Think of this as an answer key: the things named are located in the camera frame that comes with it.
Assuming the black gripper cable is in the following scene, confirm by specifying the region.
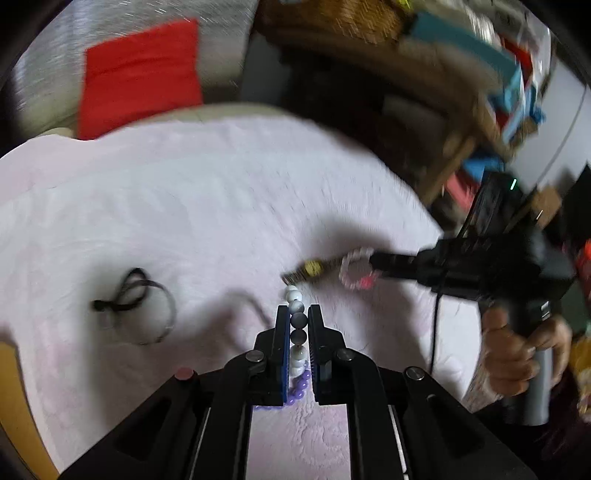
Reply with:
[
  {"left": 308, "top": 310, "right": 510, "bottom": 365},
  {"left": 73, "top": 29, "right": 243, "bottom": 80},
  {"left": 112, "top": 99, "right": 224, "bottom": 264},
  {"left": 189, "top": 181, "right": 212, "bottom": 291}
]
[{"left": 428, "top": 285, "right": 441, "bottom": 376}]

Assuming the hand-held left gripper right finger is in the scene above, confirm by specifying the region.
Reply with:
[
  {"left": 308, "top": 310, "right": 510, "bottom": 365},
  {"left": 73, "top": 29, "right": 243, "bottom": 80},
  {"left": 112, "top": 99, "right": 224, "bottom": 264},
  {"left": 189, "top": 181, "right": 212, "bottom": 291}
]
[{"left": 308, "top": 305, "right": 539, "bottom": 480}]

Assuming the red cushion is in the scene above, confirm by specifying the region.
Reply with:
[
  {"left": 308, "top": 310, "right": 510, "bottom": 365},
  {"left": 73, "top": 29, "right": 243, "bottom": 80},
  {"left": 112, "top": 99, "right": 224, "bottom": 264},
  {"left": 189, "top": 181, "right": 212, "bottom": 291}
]
[{"left": 78, "top": 18, "right": 204, "bottom": 140}]

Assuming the silver foil board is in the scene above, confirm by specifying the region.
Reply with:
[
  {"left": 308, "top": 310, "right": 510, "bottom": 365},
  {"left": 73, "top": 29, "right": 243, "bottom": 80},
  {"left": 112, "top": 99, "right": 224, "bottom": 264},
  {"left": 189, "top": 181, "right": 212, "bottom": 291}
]
[{"left": 9, "top": 0, "right": 259, "bottom": 139}]

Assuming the pink bead bracelet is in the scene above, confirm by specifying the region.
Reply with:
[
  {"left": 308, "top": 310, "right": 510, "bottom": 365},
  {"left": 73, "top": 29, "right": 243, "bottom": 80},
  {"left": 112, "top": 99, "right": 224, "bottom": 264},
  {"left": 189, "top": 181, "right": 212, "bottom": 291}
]
[{"left": 338, "top": 248, "right": 385, "bottom": 291}]

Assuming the white grey bead bracelet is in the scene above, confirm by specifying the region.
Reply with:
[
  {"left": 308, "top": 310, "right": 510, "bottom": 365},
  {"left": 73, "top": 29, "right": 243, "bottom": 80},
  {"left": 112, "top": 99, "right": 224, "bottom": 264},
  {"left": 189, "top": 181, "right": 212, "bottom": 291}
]
[{"left": 284, "top": 285, "right": 309, "bottom": 384}]

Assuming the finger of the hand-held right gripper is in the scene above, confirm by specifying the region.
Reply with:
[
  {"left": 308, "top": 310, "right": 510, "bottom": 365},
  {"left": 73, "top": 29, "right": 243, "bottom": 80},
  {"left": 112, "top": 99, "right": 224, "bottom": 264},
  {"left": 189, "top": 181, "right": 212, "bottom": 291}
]
[{"left": 369, "top": 250, "right": 445, "bottom": 286}]

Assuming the wicker chair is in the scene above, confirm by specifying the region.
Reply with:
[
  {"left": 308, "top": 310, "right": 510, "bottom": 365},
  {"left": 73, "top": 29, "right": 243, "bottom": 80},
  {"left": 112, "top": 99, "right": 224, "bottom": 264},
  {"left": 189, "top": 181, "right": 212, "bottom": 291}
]
[{"left": 256, "top": 0, "right": 513, "bottom": 206}]

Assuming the pink blanket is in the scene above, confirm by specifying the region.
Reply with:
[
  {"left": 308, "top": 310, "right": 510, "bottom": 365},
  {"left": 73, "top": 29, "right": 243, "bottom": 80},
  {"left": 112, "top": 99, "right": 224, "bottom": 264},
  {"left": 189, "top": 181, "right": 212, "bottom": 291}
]
[{"left": 0, "top": 115, "right": 490, "bottom": 480}]

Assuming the purple bead bracelet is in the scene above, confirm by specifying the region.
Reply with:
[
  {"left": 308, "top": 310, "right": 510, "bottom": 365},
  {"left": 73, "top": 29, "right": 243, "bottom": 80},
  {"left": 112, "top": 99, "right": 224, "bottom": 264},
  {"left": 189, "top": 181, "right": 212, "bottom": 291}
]
[{"left": 253, "top": 362, "right": 312, "bottom": 411}]

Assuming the orange tray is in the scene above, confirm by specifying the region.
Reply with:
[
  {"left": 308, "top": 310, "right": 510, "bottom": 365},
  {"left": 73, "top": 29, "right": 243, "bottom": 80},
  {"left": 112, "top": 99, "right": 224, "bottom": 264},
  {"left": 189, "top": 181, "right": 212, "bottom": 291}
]
[{"left": 0, "top": 340, "right": 62, "bottom": 480}]

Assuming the blue cloth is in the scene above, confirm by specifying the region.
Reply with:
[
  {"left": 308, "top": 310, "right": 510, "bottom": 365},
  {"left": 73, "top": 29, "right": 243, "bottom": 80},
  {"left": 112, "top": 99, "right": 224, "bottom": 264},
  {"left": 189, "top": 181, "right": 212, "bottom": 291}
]
[{"left": 411, "top": 11, "right": 548, "bottom": 144}]

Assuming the thin bangle with black cord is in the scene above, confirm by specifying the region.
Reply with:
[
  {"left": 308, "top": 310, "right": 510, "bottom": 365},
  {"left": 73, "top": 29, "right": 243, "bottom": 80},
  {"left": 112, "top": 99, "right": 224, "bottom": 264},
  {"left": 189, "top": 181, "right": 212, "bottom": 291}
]
[{"left": 92, "top": 268, "right": 178, "bottom": 346}]

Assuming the person's right hand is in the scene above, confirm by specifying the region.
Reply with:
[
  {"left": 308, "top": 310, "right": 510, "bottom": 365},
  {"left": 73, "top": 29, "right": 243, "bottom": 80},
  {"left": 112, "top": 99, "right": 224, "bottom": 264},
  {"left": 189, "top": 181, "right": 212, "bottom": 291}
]
[{"left": 480, "top": 307, "right": 573, "bottom": 398}]

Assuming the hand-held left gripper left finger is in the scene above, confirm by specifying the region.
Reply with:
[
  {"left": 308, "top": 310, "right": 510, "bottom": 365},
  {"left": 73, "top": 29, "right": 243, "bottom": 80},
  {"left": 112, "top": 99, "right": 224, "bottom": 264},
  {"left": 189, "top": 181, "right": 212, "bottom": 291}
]
[{"left": 60, "top": 305, "right": 291, "bottom": 480}]

